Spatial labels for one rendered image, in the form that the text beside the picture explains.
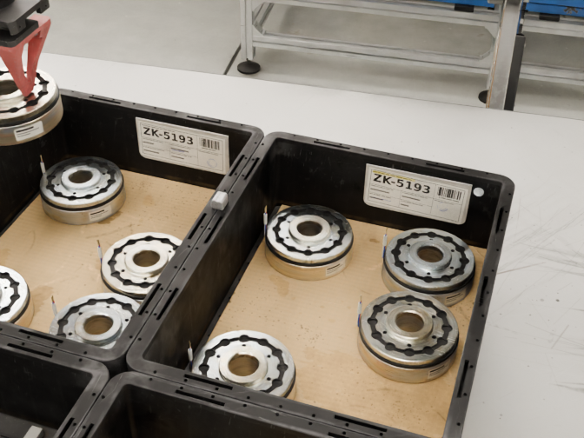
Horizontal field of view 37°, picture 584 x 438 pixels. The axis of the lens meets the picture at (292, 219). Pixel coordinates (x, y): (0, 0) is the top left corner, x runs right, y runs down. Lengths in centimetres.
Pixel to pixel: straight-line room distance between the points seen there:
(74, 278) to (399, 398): 39
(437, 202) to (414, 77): 204
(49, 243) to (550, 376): 63
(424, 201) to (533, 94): 204
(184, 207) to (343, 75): 198
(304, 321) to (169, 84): 76
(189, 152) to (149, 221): 10
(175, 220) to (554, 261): 54
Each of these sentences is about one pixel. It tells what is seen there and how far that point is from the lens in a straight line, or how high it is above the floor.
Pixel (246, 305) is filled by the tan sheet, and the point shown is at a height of 83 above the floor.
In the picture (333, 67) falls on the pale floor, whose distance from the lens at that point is 309.
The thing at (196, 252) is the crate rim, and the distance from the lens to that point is 89.
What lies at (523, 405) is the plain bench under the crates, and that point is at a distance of 108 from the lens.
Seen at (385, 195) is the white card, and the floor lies 88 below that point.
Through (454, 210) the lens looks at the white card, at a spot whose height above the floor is 88.
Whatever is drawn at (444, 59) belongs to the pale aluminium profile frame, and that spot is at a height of 14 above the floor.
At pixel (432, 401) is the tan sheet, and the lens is 89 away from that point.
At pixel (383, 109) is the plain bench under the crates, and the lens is 154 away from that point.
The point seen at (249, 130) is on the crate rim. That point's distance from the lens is 106.
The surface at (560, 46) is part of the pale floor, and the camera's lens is 339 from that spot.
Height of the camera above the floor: 152
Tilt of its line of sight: 39 degrees down
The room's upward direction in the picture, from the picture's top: 1 degrees clockwise
